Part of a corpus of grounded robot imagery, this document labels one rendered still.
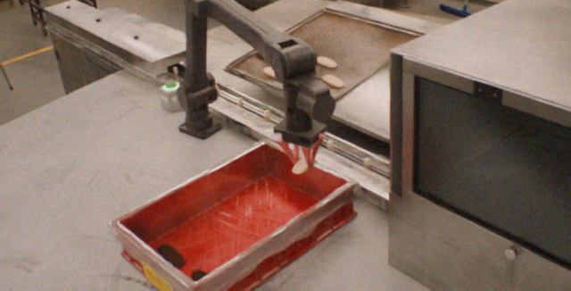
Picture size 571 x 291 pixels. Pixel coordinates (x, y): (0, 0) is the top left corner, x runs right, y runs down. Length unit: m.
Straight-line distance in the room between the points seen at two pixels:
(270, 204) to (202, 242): 0.20
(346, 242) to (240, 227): 0.26
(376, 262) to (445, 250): 0.20
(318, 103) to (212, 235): 0.44
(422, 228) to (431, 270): 0.10
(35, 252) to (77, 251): 0.11
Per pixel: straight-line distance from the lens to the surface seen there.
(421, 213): 1.14
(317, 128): 1.27
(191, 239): 1.41
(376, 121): 1.67
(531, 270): 1.04
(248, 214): 1.45
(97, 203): 1.63
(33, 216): 1.66
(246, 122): 1.78
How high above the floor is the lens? 1.68
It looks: 28 degrees down
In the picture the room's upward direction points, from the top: 5 degrees counter-clockwise
